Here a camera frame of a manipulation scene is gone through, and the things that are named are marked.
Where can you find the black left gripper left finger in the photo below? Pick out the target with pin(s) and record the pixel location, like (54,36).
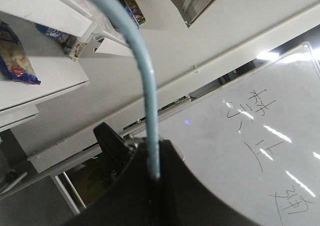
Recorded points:
(126,202)

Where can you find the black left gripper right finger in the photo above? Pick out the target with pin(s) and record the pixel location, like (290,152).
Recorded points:
(185,201)

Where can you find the light blue plastic basket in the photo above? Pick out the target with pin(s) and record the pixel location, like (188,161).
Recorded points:
(117,14)

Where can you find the white rolling whiteboard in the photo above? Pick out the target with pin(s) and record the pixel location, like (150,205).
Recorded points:
(255,142)

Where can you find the blue snack bag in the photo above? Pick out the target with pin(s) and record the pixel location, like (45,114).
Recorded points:
(14,62)

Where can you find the white metal shelf unit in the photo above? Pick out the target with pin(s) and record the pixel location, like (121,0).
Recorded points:
(58,74)

